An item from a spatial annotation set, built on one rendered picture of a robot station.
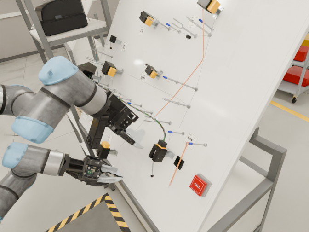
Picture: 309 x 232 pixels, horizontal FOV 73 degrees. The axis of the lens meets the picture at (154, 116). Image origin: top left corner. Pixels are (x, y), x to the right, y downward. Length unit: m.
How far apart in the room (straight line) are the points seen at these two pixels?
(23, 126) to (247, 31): 0.70
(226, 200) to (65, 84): 0.88
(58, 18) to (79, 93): 1.13
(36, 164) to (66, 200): 1.68
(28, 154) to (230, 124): 0.62
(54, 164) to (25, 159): 0.08
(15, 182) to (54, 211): 1.60
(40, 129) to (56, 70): 0.13
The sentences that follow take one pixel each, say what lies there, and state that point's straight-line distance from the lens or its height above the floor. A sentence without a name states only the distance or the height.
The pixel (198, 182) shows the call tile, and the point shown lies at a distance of 0.75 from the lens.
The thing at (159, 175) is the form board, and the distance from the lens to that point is 0.92.
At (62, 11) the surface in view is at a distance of 1.62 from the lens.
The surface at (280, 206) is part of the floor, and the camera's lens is 2.14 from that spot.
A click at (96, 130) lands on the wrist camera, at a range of 0.60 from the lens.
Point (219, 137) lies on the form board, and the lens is 0.74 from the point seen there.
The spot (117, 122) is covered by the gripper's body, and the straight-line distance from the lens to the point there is 0.59.
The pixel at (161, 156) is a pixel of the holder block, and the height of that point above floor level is 1.14.
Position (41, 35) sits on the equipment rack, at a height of 1.49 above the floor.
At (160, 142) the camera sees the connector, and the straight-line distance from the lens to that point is 0.80.
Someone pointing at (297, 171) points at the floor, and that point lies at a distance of 2.45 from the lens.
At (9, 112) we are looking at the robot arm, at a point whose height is 1.49.
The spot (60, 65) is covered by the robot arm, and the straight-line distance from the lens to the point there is 0.49.
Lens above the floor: 1.72
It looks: 34 degrees down
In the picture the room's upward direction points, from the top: 9 degrees counter-clockwise
